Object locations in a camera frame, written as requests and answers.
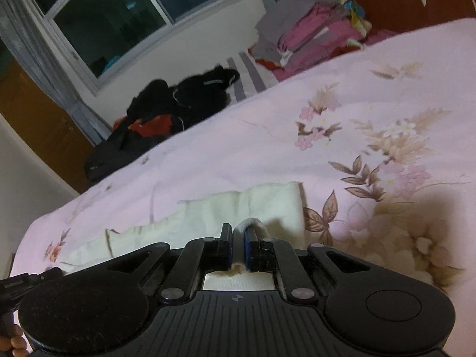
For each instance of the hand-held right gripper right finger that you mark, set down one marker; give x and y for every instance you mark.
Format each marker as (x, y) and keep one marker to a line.
(246, 247)

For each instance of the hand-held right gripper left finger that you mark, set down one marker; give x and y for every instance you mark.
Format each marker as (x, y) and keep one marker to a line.
(230, 249)

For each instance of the white knit sweater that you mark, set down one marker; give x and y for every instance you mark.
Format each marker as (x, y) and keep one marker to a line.
(260, 200)

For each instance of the pile of black clothes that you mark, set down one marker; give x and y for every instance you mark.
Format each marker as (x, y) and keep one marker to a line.
(193, 96)

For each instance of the pile of folded clothes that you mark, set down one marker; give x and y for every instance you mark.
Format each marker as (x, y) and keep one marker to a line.
(308, 33)

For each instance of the person's left hand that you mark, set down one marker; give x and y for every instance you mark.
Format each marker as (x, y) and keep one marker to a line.
(16, 345)

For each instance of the red garment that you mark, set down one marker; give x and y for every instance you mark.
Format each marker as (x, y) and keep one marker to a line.
(152, 126)

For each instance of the brown wooden door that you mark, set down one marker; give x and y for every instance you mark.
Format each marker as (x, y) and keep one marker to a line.
(37, 126)

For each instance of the grey striped sheet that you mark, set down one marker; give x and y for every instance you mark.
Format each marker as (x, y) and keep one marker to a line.
(247, 70)

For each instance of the pink floral bed sheet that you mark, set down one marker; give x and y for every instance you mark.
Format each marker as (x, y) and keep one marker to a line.
(372, 100)

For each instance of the window with white frame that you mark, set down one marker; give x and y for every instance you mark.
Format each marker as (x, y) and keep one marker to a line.
(111, 18)

